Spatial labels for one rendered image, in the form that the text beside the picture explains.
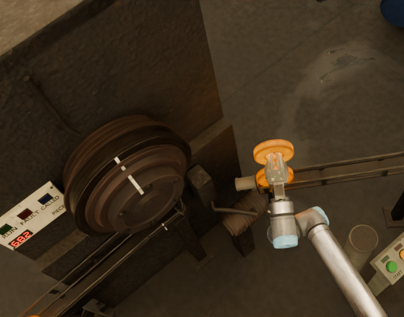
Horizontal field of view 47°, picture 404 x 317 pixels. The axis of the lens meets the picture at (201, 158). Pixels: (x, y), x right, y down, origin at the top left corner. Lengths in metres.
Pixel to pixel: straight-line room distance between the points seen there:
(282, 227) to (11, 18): 1.10
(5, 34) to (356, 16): 2.66
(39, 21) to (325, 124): 2.08
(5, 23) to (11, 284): 1.99
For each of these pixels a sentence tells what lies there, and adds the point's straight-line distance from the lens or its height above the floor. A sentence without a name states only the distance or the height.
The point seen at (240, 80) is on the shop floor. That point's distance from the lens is 3.14.
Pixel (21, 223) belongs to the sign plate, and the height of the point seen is 1.17.
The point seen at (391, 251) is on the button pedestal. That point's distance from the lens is 2.04.
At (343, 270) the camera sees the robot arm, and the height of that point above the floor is 0.86.
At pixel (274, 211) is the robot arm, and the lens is 1.72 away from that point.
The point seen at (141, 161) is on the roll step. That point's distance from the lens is 1.46.
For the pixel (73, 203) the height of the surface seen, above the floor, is 1.23.
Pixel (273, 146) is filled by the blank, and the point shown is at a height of 0.98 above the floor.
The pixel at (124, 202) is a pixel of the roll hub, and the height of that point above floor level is 1.24.
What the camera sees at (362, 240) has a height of 0.52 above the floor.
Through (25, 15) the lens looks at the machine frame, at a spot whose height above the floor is 1.76.
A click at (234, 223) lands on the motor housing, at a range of 2.13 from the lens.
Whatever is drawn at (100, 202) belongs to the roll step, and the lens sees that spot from 1.50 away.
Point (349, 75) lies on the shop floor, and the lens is 3.17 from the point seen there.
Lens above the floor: 2.53
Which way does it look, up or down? 62 degrees down
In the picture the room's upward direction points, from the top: 19 degrees counter-clockwise
